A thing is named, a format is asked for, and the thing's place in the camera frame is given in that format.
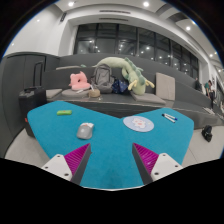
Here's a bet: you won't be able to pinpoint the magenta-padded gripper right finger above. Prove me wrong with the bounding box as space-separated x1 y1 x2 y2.
131 142 184 185

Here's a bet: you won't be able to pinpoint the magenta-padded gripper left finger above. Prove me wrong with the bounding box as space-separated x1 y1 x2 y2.
41 143 92 186

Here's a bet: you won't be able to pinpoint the grey and white computer mouse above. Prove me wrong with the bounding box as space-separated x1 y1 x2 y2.
76 122 95 140

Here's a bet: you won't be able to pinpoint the round pale blue mouse pad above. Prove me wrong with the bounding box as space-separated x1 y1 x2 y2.
122 115 155 133

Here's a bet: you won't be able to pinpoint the white marker with black cap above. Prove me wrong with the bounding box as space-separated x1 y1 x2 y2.
161 113 176 124

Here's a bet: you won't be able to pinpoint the green rectangular eraser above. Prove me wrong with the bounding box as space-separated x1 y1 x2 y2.
56 109 73 117

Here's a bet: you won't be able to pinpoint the flat grey seat cushion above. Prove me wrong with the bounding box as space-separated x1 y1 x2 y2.
129 90 167 106
45 88 64 100

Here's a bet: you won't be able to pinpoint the black bag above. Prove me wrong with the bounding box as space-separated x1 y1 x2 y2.
201 124 214 143

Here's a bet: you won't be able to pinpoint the tan round woven bag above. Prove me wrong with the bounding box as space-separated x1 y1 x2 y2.
87 88 102 99

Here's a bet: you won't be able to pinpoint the black suitcase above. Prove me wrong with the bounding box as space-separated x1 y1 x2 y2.
18 60 48 122

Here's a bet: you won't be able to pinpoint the upright grey seat cushion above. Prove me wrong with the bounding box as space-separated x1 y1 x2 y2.
154 72 177 101

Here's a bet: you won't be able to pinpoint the pink plush cushion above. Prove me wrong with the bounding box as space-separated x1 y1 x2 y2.
68 71 92 91

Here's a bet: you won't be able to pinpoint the dark blue patterned bag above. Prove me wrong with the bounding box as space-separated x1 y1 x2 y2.
111 78 129 95

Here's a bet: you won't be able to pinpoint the green dragon plush toy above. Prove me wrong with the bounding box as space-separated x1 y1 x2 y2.
93 56 156 96

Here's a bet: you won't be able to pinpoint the grey backpack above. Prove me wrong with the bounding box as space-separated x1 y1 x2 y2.
89 63 116 94

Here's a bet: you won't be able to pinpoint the person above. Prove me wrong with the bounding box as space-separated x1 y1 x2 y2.
204 79 216 102
194 77 203 92

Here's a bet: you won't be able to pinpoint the ceiling lights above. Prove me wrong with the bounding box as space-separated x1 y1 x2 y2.
66 0 216 59

